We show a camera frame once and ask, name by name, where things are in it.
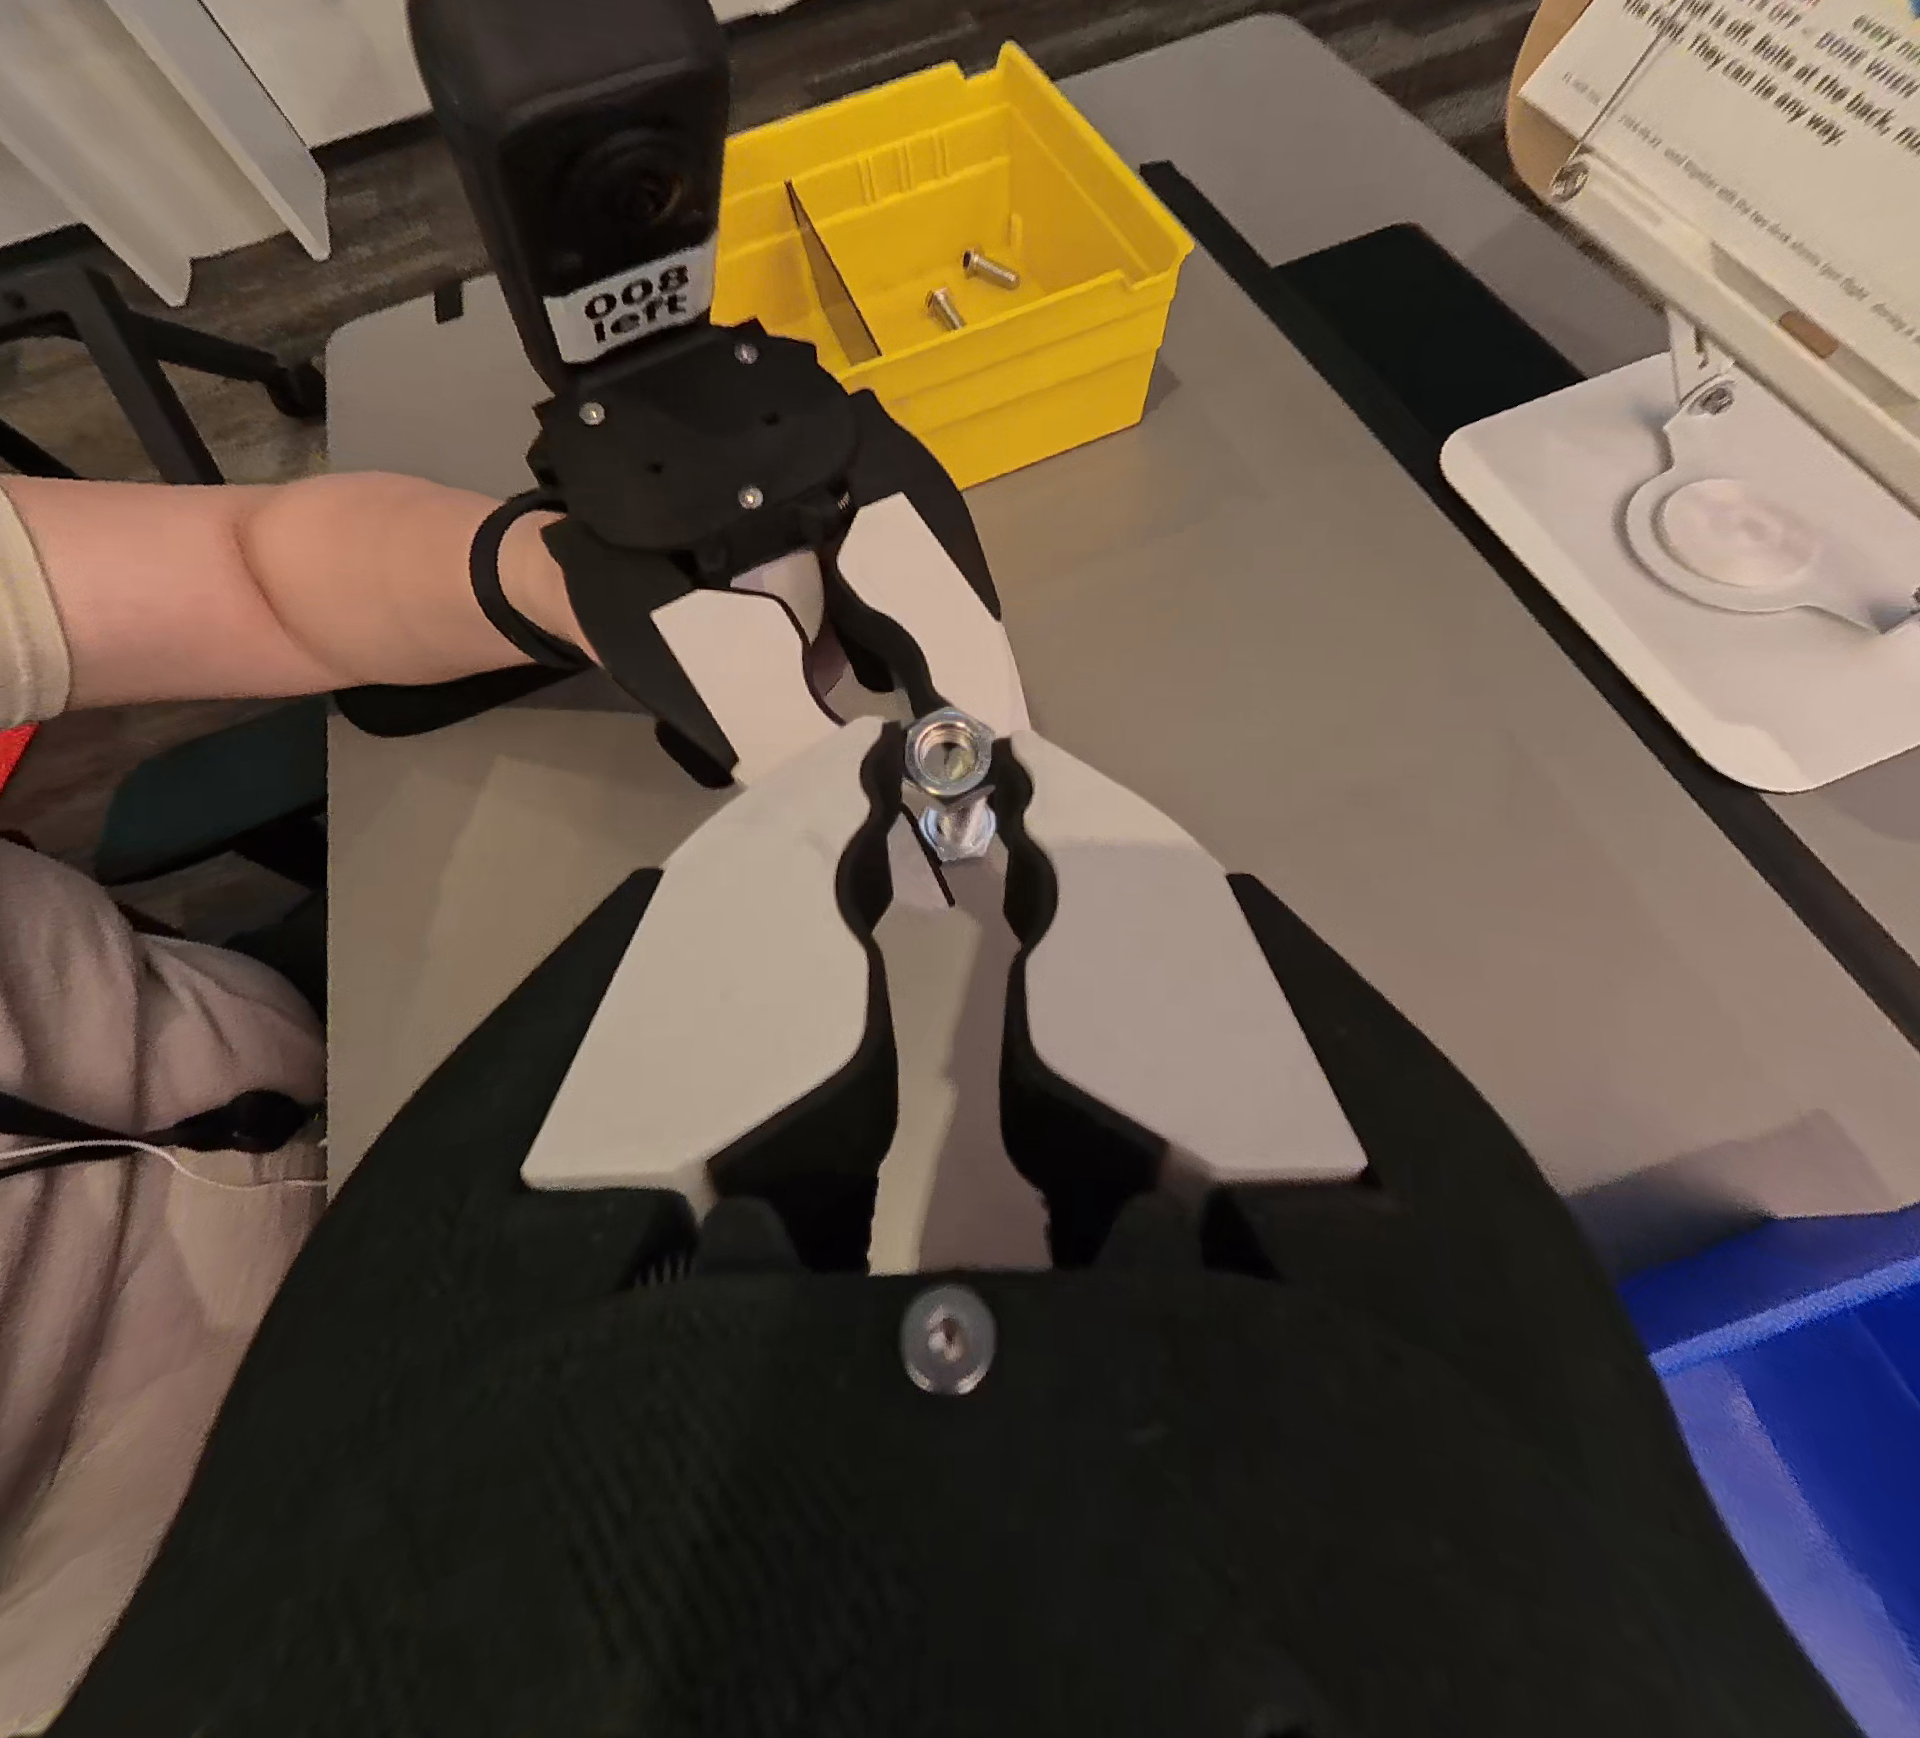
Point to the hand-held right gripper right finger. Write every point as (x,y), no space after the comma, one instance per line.
(1186,987)

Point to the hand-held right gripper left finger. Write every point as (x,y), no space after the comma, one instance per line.
(719,987)

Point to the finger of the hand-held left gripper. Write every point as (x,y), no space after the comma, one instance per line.
(736,672)
(937,613)

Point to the steel hex nut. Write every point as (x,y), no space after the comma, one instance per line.
(918,734)

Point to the yellow parts bin with divider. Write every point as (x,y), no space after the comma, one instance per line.
(1049,389)

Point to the blue parts bin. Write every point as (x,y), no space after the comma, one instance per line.
(1800,1468)

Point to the person's left forearm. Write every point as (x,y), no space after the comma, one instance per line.
(270,583)

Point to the grey bin divider plate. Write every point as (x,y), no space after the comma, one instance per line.
(840,299)

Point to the black padded wrist rest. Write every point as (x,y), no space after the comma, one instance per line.
(422,710)

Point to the person's desk chair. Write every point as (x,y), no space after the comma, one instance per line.
(211,793)

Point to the black chair base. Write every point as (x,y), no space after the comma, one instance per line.
(150,342)

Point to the white stand base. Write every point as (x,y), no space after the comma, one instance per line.
(1577,508)

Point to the white partition panel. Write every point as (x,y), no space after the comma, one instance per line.
(150,43)

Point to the person's cream shirt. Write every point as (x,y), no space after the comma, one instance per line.
(120,1317)

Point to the printed instruction sheet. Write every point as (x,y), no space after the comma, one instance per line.
(1800,118)

